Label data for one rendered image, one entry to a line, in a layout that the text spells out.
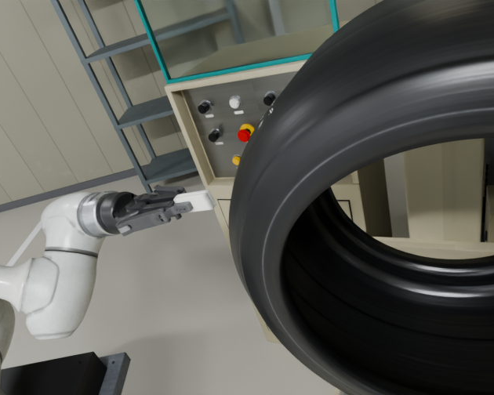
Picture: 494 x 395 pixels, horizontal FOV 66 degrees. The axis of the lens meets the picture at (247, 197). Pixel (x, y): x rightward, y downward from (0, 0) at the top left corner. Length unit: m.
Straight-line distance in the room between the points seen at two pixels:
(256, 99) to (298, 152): 0.82
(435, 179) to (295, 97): 0.46
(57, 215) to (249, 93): 0.63
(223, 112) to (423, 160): 0.68
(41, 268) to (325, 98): 0.63
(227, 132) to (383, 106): 0.97
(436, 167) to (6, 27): 3.74
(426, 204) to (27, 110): 3.85
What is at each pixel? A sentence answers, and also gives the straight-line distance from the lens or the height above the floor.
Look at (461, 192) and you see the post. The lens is 0.80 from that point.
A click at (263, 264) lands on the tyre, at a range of 0.45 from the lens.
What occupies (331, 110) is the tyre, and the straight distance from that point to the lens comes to 0.34.
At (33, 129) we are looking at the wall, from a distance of 4.31.
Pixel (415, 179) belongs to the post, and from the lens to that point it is 0.78.
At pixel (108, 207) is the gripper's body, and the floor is 1.22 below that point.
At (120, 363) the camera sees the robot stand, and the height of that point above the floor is 0.65.
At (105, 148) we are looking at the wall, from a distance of 4.11.
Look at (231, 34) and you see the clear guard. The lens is 1.11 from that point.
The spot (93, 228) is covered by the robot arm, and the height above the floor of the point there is 1.19.
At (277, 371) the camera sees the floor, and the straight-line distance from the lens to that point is 1.86.
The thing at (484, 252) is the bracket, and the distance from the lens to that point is 0.86.
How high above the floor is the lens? 1.52
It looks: 31 degrees down
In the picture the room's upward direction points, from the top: 19 degrees counter-clockwise
